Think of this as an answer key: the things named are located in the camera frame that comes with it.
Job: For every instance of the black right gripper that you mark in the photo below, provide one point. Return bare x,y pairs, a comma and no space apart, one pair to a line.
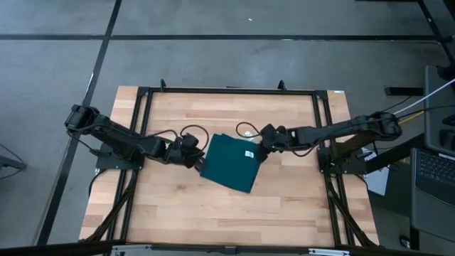
284,140

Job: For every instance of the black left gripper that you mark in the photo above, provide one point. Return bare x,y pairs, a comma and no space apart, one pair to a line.
181,156

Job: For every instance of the teal microfiber towel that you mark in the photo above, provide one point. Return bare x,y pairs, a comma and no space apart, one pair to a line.
227,163

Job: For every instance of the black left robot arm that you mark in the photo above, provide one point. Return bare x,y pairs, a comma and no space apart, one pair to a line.
113,133

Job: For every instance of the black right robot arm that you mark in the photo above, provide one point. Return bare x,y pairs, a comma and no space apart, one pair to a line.
337,129

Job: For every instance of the small white table label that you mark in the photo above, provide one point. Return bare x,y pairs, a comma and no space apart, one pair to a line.
339,91

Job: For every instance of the white box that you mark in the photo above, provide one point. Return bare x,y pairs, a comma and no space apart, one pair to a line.
377,181

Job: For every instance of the long black desk foot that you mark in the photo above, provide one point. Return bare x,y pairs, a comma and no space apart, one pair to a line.
394,156

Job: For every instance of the short black floor bar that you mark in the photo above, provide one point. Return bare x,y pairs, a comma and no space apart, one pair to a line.
403,91

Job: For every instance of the black crossbeam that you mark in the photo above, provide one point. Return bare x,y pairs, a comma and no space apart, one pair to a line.
53,248

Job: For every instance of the laptop keyboard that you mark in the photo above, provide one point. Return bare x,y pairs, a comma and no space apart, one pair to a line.
435,170

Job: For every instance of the grey desk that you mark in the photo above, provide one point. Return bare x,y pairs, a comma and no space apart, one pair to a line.
437,92

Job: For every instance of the grey chair leg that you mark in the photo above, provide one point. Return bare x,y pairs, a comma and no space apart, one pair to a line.
12,164

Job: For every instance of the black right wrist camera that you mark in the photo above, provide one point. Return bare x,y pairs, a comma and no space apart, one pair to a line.
270,131

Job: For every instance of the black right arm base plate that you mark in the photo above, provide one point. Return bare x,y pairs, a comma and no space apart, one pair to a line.
325,160

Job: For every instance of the black metal table frame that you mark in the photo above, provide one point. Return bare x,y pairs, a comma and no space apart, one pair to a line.
231,90

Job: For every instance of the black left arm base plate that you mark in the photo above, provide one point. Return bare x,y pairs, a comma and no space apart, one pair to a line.
106,164

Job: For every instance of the silver metal bracket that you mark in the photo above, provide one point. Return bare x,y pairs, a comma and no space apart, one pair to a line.
328,252

